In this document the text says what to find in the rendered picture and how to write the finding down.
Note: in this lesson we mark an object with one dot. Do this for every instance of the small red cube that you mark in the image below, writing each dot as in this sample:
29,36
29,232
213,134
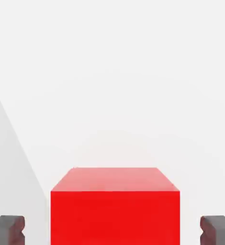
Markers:
115,216

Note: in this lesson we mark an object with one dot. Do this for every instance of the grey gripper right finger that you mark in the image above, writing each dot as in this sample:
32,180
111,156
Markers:
219,230

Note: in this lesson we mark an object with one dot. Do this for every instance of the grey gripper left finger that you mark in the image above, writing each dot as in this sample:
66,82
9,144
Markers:
5,230

